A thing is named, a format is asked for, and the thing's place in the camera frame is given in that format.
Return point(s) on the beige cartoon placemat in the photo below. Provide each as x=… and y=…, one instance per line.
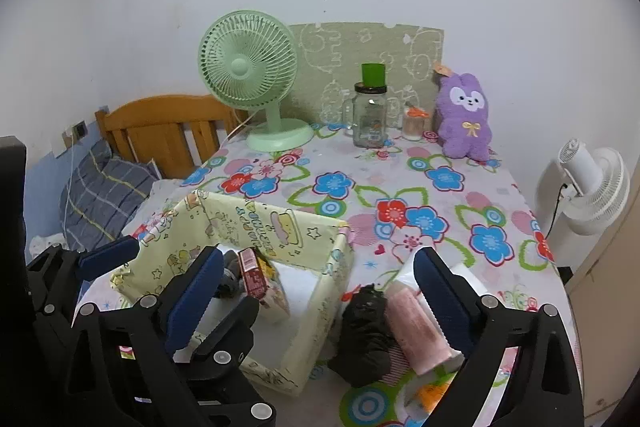
x=340, y=52

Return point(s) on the orange print tissue packet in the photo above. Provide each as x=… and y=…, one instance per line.
x=430, y=396

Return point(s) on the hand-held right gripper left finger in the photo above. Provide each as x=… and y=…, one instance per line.
x=195, y=302

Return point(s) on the green desk fan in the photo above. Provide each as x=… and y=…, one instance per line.
x=240, y=67

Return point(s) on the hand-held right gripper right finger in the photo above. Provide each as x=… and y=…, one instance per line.
x=440, y=302

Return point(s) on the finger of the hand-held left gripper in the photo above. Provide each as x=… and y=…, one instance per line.
x=107, y=258

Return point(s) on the beige white packet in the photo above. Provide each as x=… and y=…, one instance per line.
x=407, y=269

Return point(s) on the small jar orange lid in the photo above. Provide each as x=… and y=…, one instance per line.
x=414, y=127

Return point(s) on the printed white bed sheet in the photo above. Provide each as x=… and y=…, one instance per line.
x=155, y=207

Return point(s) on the black plastic bag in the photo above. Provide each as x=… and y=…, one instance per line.
x=365, y=337

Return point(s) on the purple plush rabbit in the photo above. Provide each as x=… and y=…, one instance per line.
x=462, y=122

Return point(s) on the beige wooden cabinet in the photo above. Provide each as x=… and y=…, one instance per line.
x=610, y=282

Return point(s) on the floral tablecloth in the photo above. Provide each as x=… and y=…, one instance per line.
x=350, y=187

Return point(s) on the white tissue pack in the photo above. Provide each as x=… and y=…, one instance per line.
x=470, y=281

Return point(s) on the dark grey cloth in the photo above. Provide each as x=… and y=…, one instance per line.
x=232, y=277

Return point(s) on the white floor fan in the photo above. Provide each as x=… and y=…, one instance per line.
x=595, y=187

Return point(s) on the yellow fabric storage box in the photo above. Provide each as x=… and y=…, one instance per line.
x=310, y=307

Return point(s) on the wooden headboard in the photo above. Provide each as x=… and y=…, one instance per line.
x=155, y=117

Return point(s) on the pink towel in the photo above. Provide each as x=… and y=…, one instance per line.
x=415, y=327

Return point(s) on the red print snack packet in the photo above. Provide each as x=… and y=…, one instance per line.
x=252, y=277

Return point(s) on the green cup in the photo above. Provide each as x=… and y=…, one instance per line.
x=373, y=74

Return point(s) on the glass jar mug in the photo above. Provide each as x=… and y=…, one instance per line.
x=370, y=122

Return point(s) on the blue plaid pillow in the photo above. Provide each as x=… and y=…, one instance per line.
x=105, y=192

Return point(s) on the white crumpled cloth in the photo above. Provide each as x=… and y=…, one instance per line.
x=45, y=244

